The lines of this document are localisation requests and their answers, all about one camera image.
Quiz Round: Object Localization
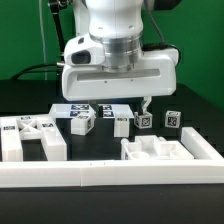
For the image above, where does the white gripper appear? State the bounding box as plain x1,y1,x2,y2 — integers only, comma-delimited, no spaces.
62,33,178,115

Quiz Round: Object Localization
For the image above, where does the white chair seat part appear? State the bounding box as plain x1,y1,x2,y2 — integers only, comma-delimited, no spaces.
121,135,194,160

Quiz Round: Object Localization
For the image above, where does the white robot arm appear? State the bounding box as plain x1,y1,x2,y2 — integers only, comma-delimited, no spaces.
62,0,180,107

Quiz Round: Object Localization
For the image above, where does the white tagged cube left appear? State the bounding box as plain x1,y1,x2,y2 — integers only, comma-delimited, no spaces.
134,112,153,129

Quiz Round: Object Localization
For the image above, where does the white tagged cube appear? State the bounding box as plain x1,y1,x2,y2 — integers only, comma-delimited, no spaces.
134,112,153,129
165,111,181,128

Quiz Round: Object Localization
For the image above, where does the white tagged cube right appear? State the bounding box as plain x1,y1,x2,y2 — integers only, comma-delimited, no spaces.
165,111,181,128

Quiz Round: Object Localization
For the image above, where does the white flat tagged plate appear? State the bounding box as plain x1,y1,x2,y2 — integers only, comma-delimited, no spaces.
49,104,134,119

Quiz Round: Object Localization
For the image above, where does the white boundary fence frame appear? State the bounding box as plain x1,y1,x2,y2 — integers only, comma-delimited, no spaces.
0,127,224,188

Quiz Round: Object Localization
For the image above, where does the black cable bundle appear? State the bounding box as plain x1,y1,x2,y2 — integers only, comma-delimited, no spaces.
10,61,68,81

